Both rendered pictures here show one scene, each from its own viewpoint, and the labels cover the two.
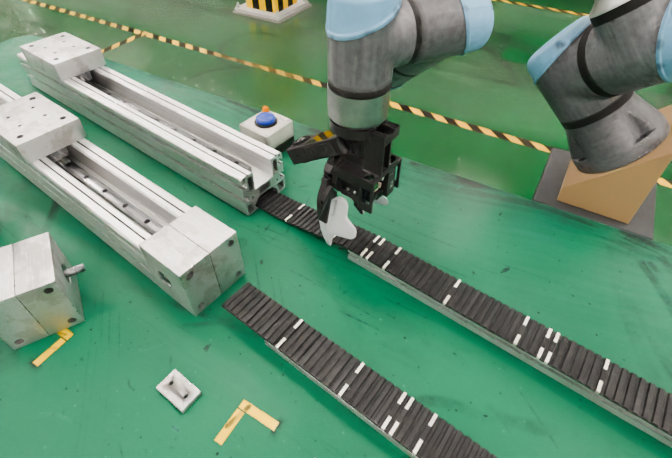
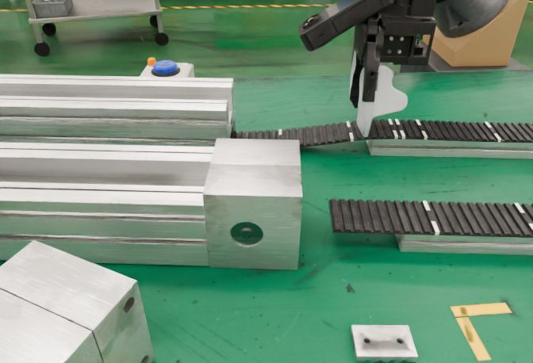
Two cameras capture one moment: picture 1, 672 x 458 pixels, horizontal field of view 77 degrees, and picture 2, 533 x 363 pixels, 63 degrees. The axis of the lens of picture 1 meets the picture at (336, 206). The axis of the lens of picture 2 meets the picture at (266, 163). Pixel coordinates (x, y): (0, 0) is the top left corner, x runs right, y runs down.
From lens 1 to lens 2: 0.47 m
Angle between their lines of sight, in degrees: 29
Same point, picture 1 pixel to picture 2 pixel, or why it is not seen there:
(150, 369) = (318, 348)
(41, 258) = (70, 269)
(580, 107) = not seen: outside the picture
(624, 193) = (502, 38)
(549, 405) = not seen: outside the picture
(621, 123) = not seen: outside the picture
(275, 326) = (411, 217)
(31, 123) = not seen: outside the picture
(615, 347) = not seen: outside the picture
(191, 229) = (247, 156)
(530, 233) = (466, 89)
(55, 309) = (131, 345)
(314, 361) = (482, 223)
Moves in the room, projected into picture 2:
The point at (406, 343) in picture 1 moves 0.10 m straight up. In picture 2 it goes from (499, 188) to (525, 119)
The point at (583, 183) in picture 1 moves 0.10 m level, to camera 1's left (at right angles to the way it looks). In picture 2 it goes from (471, 41) to (440, 51)
